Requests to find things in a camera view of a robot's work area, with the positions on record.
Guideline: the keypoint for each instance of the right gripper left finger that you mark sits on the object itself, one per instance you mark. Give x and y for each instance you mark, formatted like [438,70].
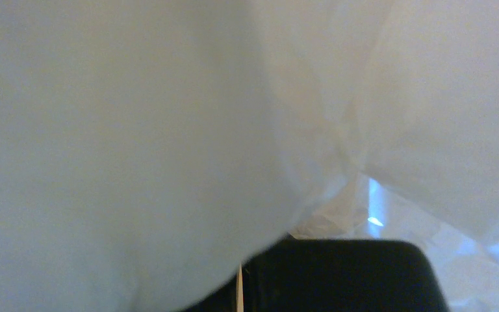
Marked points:
[224,299]

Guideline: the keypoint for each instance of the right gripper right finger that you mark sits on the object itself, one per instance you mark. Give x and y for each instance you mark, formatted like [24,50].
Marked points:
[341,275]

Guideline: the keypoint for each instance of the pale yellow trash bag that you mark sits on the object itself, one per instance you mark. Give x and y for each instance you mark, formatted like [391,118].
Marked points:
[147,148]

